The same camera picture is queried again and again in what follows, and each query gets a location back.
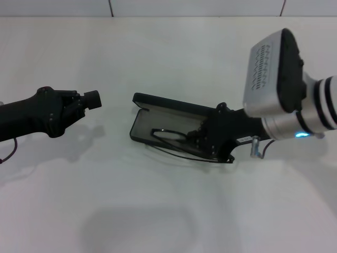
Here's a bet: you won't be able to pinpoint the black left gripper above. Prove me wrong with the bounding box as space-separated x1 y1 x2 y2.
0 87 103 143

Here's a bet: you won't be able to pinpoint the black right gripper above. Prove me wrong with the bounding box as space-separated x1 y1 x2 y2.
187 102 272 161

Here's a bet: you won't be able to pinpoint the black glasses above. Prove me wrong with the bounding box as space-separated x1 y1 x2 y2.
147 127 235 164

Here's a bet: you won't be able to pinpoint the black glasses case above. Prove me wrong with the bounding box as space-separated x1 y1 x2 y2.
129 92 224 160

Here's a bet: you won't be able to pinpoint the silver right wrist plug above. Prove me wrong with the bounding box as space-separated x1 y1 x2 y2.
250 135 263 159

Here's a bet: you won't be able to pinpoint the right wrist dark cable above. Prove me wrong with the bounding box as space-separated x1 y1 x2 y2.
259 139 276 159

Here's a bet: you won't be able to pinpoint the wrist dark cable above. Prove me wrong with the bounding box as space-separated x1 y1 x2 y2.
259 139 276 159
0 136 19 163

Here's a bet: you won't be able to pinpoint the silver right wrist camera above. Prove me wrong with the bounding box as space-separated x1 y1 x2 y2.
242 28 308 118

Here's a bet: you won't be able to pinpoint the left wrist dark cable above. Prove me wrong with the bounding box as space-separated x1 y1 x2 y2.
0 136 19 163

